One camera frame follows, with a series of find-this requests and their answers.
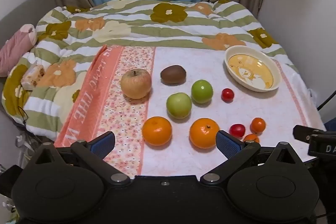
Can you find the yellow red apple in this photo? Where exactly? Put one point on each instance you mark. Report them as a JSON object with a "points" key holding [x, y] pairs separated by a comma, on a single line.
{"points": [[136, 83]]}

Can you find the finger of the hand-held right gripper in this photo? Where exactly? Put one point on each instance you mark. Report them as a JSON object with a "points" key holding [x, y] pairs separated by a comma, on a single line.
{"points": [[302, 132]]}

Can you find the grey headboard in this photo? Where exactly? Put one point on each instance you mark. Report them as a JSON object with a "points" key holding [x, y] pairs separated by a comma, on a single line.
{"points": [[18, 11]]}

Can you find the small mandarin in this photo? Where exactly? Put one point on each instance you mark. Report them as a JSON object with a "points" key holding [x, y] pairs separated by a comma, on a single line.
{"points": [[251, 138], [258, 125]]}

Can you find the pink pillow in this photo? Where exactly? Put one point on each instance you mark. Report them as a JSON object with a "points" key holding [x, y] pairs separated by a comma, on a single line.
{"points": [[15, 50]]}

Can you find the red cherry tomato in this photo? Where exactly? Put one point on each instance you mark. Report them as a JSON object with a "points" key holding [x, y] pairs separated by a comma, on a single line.
{"points": [[237, 130], [227, 95]]}

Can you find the floral striped blanket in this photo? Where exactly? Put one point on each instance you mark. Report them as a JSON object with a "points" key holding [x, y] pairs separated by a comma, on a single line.
{"points": [[147, 22]]}

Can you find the green apple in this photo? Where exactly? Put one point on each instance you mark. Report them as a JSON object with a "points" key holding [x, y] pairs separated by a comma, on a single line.
{"points": [[179, 106], [201, 91]]}

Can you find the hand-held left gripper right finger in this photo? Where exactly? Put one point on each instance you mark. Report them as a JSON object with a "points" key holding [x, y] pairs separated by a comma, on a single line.
{"points": [[228, 145]]}

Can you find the brown kiwi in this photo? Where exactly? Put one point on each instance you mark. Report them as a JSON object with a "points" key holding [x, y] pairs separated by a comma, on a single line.
{"points": [[173, 74]]}

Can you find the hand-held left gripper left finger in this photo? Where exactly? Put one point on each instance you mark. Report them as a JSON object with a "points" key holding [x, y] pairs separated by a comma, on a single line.
{"points": [[105, 142]]}

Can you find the pink floral towel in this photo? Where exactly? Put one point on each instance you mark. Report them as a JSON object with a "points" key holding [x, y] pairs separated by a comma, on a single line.
{"points": [[168, 61]]}

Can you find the large orange with dark stem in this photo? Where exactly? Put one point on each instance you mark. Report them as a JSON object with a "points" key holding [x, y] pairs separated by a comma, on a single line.
{"points": [[204, 133]]}

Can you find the cream bowl with bear print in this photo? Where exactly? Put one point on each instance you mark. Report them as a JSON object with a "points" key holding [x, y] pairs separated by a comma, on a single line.
{"points": [[252, 69]]}

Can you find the tissue packet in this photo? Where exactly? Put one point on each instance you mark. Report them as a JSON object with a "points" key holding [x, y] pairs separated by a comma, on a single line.
{"points": [[32, 76]]}

